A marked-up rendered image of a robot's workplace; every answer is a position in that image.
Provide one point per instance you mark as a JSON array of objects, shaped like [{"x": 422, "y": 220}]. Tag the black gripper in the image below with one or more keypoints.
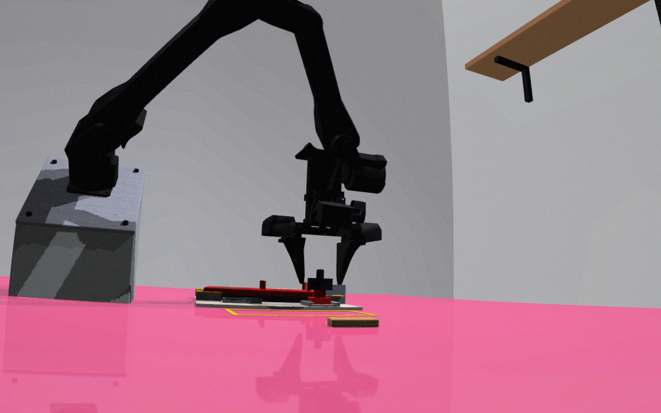
[{"x": 291, "y": 232}]

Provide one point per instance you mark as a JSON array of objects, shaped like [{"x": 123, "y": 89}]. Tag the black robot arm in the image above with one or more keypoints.
[{"x": 119, "y": 114}]

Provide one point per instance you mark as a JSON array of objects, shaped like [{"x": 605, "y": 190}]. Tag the black wheel with white rim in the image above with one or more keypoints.
[{"x": 319, "y": 284}]

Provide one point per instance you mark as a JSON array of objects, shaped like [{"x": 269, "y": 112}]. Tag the brown flat block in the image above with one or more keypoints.
[{"x": 353, "y": 322}]

